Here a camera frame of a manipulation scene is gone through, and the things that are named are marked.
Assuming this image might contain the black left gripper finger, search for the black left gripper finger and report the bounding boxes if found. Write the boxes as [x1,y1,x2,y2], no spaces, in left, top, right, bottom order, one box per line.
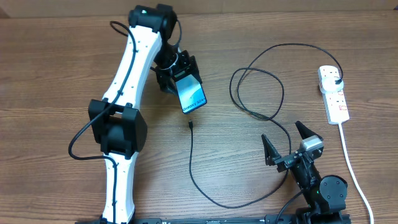
[157,76,178,96]
[190,55,203,83]

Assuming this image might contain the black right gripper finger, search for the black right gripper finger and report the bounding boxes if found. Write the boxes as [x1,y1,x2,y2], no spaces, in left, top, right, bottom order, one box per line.
[261,134,281,166]
[295,121,318,139]

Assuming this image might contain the blue Galaxy smartphone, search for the blue Galaxy smartphone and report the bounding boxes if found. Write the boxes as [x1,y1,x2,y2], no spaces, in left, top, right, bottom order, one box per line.
[175,75,207,114]

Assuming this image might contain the black USB charging cable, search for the black USB charging cable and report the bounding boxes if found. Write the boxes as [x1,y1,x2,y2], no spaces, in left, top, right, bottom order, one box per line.
[187,42,344,210]

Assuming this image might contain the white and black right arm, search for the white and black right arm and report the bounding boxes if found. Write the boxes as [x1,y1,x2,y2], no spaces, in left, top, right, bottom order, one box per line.
[261,121,351,224]

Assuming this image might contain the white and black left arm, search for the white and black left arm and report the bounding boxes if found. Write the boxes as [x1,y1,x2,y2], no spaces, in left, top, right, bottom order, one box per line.
[88,4,207,223]

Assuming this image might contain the white charger plug adapter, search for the white charger plug adapter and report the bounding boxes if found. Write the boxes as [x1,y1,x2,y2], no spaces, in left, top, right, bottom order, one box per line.
[319,77,344,94]

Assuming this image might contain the white power strip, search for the white power strip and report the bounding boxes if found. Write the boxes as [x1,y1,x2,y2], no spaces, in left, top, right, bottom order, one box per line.
[318,65,349,124]

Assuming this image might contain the white power strip cord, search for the white power strip cord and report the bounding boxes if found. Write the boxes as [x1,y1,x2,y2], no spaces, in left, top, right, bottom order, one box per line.
[337,122,375,224]

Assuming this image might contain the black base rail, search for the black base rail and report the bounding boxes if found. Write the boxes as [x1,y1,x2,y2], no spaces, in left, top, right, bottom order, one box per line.
[74,213,352,224]

